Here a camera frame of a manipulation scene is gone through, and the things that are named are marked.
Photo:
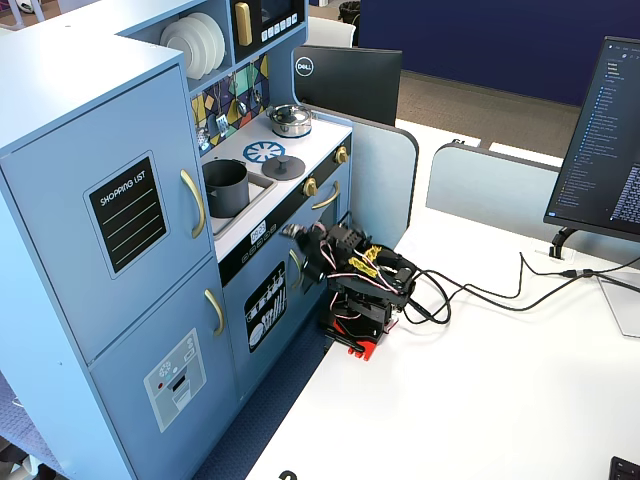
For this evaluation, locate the white toy plate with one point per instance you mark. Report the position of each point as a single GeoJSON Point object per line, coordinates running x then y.
{"type": "Point", "coordinates": [182, 50]}
{"type": "Point", "coordinates": [221, 36]}
{"type": "Point", "coordinates": [211, 42]}

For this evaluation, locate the metal toy skimmer spoon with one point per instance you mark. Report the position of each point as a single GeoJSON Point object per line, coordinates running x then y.
{"type": "Point", "coordinates": [202, 140]}

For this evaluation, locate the blue freezer door with dispenser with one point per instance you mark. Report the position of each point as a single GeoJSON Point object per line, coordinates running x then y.
{"type": "Point", "coordinates": [150, 325]}

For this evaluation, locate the black shopping list board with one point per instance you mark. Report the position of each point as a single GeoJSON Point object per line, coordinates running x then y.
{"type": "Point", "coordinates": [127, 215]}

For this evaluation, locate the monitor with lit screen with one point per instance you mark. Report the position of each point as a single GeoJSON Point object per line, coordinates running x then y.
{"type": "Point", "coordinates": [600, 150]}

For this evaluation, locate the white chair back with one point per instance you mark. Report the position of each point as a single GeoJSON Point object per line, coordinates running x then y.
{"type": "Point", "coordinates": [330, 32]}

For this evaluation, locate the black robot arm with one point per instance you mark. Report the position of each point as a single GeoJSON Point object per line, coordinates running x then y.
{"type": "Point", "coordinates": [370, 285]}

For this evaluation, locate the metal toy slotted spatula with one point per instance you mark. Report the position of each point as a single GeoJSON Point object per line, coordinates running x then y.
{"type": "Point", "coordinates": [222, 125]}

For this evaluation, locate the blue oven door with window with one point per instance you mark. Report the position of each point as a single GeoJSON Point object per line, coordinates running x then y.
{"type": "Point", "coordinates": [306, 215]}

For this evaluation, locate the gray toy sink basin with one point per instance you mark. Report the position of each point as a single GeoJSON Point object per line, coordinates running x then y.
{"type": "Point", "coordinates": [260, 192]}

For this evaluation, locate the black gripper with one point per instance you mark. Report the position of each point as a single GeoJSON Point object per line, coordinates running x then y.
{"type": "Point", "coordinates": [306, 243]}

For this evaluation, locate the blue dishwasher door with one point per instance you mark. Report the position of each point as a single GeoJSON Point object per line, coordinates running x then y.
{"type": "Point", "coordinates": [235, 340]}

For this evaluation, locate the black monitor mount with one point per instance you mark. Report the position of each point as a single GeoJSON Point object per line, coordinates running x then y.
{"type": "Point", "coordinates": [557, 247]}

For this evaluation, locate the gold stove knob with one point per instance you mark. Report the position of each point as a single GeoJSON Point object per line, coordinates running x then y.
{"type": "Point", "coordinates": [310, 187]}
{"type": "Point", "coordinates": [342, 155]}

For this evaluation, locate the metal toy ladle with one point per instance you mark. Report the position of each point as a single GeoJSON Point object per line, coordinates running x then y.
{"type": "Point", "coordinates": [242, 109]}

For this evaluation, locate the stainless steel pot with lid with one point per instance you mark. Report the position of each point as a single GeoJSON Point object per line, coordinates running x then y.
{"type": "Point", "coordinates": [290, 122]}

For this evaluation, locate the black keyboard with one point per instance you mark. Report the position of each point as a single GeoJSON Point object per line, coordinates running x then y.
{"type": "Point", "coordinates": [627, 470]}

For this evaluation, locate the dark blue office partition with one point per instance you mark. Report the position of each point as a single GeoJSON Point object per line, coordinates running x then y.
{"type": "Point", "coordinates": [500, 40]}

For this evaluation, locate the light blue desk divider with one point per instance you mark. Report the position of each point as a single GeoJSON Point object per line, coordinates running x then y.
{"type": "Point", "coordinates": [380, 190]}
{"type": "Point", "coordinates": [480, 190]}

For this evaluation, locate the blue fridge door with board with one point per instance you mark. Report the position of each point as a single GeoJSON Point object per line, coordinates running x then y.
{"type": "Point", "coordinates": [50, 225]}

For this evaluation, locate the black Dell monitor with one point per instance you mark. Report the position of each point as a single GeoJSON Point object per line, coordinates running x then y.
{"type": "Point", "coordinates": [350, 80]}

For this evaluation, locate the gray toy cooking pot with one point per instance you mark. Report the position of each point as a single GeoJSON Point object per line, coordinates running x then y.
{"type": "Point", "coordinates": [227, 192]}

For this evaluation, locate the silver monitor stand base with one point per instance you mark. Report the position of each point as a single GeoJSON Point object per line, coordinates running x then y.
{"type": "Point", "coordinates": [625, 310]}

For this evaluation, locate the black microwave door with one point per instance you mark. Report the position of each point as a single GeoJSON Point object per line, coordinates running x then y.
{"type": "Point", "coordinates": [257, 50]}

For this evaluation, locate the black and red robot base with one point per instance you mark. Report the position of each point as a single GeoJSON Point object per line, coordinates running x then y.
{"type": "Point", "coordinates": [367, 350]}

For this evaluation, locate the small metal toy spoon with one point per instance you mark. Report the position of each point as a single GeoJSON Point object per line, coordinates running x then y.
{"type": "Point", "coordinates": [257, 97]}

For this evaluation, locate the blue wooden toy kitchen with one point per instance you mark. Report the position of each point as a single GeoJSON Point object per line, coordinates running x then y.
{"type": "Point", "coordinates": [50, 75]}

